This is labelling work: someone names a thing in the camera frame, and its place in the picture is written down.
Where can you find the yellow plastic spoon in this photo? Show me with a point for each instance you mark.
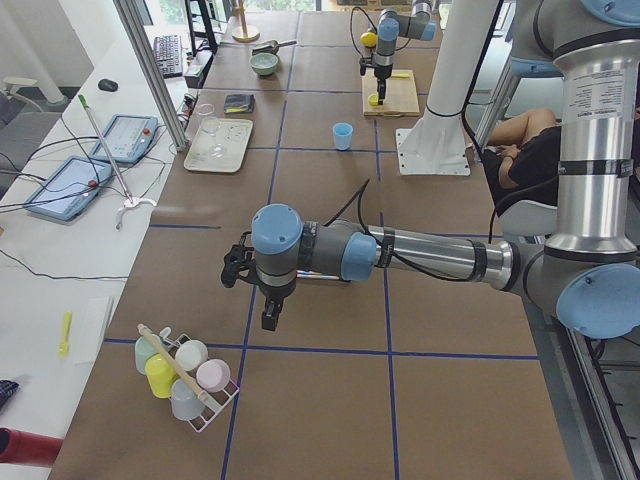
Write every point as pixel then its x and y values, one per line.
pixel 63 347

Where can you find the teach pendant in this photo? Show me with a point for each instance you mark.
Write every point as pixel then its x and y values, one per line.
pixel 70 189
pixel 129 137

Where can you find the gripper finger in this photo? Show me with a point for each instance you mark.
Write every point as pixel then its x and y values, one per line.
pixel 379 92
pixel 267 318
pixel 384 91
pixel 274 310

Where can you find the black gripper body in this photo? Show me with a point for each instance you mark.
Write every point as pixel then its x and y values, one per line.
pixel 382 73
pixel 273 292

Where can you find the metal ice scoop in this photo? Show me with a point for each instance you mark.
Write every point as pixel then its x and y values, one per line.
pixel 272 46

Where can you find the wooden rack handle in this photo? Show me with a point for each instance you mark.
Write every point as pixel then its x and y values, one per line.
pixel 201 394

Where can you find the wooden mug tree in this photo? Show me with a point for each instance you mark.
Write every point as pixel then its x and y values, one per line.
pixel 244 33

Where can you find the grey cup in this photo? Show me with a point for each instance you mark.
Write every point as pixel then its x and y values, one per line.
pixel 184 402

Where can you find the green bowl of ice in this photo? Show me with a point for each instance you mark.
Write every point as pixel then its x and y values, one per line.
pixel 264 63

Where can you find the seated person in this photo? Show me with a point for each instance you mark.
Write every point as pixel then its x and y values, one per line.
pixel 522 150

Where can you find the light blue cup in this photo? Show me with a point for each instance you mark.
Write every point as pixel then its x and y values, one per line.
pixel 342 136

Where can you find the aluminium frame post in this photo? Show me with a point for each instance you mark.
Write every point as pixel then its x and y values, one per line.
pixel 132 23

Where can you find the clear wine glass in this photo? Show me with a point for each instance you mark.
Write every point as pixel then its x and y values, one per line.
pixel 210 125

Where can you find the near teach pendant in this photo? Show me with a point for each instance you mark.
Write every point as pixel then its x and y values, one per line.
pixel 70 189

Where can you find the white cup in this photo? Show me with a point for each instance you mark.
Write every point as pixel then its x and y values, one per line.
pixel 191 354

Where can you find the yellow cup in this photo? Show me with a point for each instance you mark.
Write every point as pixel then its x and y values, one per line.
pixel 160 375

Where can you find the black computer mouse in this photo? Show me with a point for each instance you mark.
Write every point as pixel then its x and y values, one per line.
pixel 108 85

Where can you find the metal muddler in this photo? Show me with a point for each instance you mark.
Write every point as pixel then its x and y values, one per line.
pixel 312 275

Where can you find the white wire cup rack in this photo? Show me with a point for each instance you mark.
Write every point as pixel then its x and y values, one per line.
pixel 217 401

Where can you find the wooden cutting board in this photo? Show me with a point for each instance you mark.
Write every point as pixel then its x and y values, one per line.
pixel 401 96

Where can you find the green tipped grabber stick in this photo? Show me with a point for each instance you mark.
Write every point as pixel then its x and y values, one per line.
pixel 101 152

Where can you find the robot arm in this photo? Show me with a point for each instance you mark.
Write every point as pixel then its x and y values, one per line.
pixel 418 25
pixel 559 240

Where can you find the yellow lemon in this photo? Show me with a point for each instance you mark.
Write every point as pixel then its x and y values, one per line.
pixel 368 39

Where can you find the cream serving tray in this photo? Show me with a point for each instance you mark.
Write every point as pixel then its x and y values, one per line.
pixel 234 135

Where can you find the pink cup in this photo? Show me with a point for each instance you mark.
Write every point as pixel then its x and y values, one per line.
pixel 213 375

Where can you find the far teach pendant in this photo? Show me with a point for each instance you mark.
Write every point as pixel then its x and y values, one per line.
pixel 129 137

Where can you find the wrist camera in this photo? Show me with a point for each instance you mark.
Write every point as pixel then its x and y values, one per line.
pixel 239 264
pixel 367 63

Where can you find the mint green cup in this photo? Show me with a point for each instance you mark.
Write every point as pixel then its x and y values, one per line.
pixel 143 351

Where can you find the black keyboard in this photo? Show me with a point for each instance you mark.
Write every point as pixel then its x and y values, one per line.
pixel 167 51

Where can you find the red object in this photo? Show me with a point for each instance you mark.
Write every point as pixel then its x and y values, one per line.
pixel 29 449

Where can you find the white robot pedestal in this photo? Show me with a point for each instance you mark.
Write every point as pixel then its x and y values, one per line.
pixel 436 144

